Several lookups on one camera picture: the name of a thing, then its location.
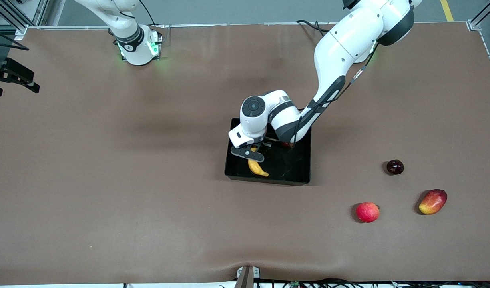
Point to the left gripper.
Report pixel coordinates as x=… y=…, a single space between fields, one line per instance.
x=266 y=145

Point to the yellow banana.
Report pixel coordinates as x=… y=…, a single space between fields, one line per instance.
x=256 y=168

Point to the red yellow apple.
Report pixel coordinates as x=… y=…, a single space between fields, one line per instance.
x=289 y=144

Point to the black plastic box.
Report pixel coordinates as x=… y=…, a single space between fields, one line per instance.
x=293 y=168

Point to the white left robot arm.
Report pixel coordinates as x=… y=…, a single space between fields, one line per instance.
x=349 y=40

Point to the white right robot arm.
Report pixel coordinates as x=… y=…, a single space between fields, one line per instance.
x=137 y=52

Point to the plain red apple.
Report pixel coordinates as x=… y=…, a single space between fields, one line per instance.
x=367 y=212

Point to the brown table mat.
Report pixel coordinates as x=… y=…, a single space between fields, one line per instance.
x=149 y=160

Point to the small green circuit board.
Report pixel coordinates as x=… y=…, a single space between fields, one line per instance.
x=295 y=284

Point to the dark purple plum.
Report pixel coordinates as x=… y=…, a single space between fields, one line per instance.
x=395 y=167

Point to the red yellow mango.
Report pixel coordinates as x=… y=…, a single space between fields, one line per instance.
x=433 y=202

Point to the aluminium frame post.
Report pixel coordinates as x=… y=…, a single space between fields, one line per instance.
x=475 y=24
x=13 y=16

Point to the metal table edge rail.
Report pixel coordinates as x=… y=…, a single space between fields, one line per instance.
x=249 y=24

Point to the grey table edge bracket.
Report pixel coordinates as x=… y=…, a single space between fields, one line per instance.
x=247 y=276

